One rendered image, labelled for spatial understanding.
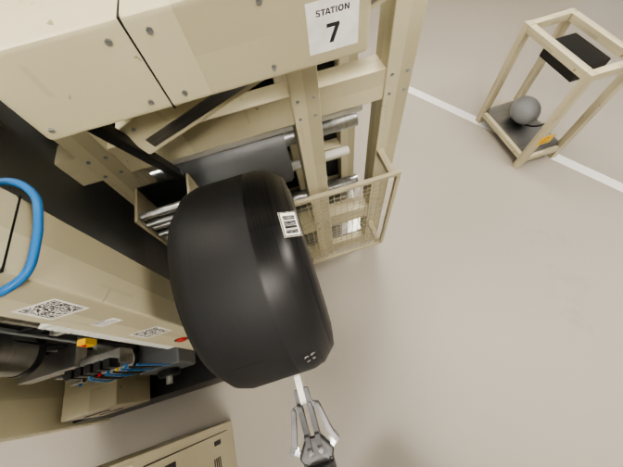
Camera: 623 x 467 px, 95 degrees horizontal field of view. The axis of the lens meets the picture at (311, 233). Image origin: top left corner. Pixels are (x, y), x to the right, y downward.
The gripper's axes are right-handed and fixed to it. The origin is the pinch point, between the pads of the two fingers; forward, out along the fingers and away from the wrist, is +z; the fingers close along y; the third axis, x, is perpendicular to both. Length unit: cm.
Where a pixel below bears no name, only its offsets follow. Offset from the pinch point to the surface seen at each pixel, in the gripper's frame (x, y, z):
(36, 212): -46, 25, 40
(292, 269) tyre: -26.5, -8.3, 24.5
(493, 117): 121, -194, 132
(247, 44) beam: -49, -13, 57
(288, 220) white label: -26.9, -10.3, 34.6
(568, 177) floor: 125, -222, 64
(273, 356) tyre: -17.6, 1.2, 9.8
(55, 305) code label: -35, 32, 29
